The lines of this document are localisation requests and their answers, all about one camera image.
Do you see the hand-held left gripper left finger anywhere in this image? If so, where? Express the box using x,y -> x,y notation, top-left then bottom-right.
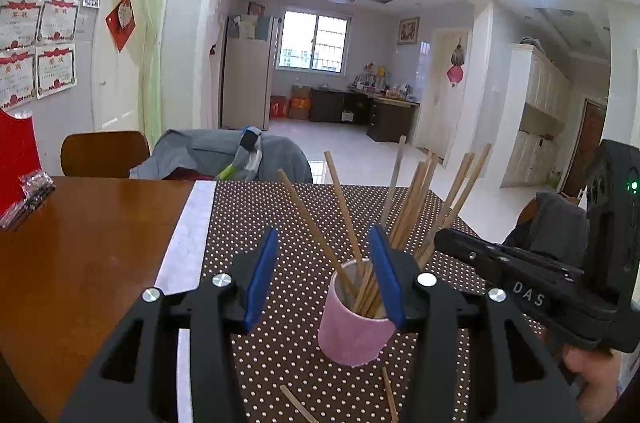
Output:
59,227 -> 280,423

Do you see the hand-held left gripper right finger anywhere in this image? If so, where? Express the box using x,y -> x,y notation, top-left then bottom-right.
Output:
367,223 -> 586,423

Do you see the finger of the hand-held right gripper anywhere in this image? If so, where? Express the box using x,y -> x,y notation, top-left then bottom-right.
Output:
433,228 -> 584,287

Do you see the pink cylindrical cup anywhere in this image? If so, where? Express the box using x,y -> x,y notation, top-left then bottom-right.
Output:
317,258 -> 396,366

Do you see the bunch of wooden chopsticks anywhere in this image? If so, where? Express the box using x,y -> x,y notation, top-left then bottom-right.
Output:
276,142 -> 493,319

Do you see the pale greyish chopstick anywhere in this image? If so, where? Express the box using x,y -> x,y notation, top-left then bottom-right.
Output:
379,136 -> 407,229

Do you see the thin wooden chopstick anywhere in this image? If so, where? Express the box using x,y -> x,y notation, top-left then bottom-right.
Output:
381,367 -> 399,423
280,385 -> 318,423

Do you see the person's right hand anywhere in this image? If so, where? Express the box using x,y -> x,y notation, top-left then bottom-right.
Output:
562,345 -> 626,414

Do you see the chair with grey clothing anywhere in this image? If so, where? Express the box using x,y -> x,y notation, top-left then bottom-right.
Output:
502,190 -> 591,264

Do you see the brown polka-dot tablecloth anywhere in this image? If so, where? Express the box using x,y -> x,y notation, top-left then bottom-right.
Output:
156,180 -> 551,423

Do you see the brown entrance door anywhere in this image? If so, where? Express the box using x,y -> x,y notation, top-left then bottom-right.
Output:
562,99 -> 608,196

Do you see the white interior door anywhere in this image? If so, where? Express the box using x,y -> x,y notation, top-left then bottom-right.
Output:
417,28 -> 471,154

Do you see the grey jacket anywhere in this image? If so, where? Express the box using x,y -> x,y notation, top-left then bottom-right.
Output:
129,126 -> 314,185

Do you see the white wardrobe cabinet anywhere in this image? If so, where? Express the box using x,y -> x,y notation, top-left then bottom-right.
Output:
501,43 -> 571,189

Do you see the dark wooden cabinet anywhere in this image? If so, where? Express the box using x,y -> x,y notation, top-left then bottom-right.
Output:
309,87 -> 421,143

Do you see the orange cardboard box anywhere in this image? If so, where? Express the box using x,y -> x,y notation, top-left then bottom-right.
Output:
289,86 -> 311,120

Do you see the red hanging ornament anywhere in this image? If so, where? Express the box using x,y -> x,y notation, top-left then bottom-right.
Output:
446,43 -> 466,88

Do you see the beige refrigerator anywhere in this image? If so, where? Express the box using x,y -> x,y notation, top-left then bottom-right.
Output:
222,16 -> 281,131

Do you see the wooden chair back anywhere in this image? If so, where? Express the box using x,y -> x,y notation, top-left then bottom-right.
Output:
61,132 -> 151,178

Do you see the barred window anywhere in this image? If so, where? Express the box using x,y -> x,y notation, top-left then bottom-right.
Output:
276,9 -> 351,74

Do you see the clear plastic packet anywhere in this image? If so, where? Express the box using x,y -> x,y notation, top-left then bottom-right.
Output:
0,170 -> 56,231

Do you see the light green curtain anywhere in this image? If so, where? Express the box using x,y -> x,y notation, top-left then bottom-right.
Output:
111,0 -> 180,144

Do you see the red paper bag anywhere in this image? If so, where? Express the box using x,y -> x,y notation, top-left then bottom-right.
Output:
0,109 -> 43,204

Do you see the framed wall picture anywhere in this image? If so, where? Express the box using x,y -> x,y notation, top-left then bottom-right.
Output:
398,17 -> 420,45

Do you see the red diamond wall decoration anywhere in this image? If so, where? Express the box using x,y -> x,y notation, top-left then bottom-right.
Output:
105,0 -> 137,53

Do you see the wall of award certificates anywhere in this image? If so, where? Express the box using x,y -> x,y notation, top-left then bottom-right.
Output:
0,0 -> 113,111

